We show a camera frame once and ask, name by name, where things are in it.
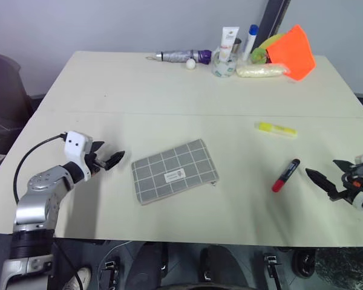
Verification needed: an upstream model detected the metal cup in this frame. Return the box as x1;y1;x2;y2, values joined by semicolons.
231;37;243;56

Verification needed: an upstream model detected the black table clamp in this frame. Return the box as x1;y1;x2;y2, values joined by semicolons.
263;253;283;279
103;256;122;288

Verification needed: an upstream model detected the yellow highlighter pen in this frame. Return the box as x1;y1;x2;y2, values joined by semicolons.
253;121;299;140

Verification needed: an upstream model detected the grey checked pencil pouch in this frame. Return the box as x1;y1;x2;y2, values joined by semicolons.
131;138;221;207

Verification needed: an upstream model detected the white bottle with blue cap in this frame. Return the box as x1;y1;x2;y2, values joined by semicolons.
241;24;259;62

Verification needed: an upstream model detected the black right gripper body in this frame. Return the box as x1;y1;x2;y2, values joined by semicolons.
339;164;363;204

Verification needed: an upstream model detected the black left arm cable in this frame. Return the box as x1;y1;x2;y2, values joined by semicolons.
13;134;68;204

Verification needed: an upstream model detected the dark slanted post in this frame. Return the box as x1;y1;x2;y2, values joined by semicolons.
258;0;292;47

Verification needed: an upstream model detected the white shoe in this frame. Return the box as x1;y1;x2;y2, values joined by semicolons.
61;266;93;290

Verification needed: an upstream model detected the black caster wheel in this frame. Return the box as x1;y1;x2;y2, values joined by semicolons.
291;248;318;277

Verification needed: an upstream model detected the folded silver purple umbrella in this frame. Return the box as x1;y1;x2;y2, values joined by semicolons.
145;48;214;65

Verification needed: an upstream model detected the black chair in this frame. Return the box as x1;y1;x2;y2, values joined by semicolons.
0;42;34;184

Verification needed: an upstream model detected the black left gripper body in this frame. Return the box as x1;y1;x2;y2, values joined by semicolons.
84;147;107;178

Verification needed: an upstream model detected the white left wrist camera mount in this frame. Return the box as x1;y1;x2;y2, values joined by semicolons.
63;130;94;182

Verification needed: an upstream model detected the dark mottled green object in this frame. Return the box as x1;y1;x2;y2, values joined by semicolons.
315;247;363;290

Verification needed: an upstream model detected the clear bag of white grains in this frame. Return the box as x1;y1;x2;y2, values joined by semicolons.
235;63;292;79

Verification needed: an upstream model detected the green crumpled object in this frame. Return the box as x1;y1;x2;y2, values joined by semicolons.
250;47;268;65

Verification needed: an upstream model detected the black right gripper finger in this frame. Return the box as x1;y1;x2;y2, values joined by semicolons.
333;159;357;173
305;167;341;202

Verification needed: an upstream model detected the white Dove cream tube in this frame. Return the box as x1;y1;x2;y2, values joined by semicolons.
218;26;241;63

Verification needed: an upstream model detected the patterned glass cup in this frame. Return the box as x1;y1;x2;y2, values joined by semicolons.
211;50;240;78

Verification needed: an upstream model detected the yellow curved object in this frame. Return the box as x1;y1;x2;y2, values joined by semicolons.
257;33;284;50

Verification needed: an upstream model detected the black marker with red cap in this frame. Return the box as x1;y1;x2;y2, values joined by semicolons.
271;158;301;193

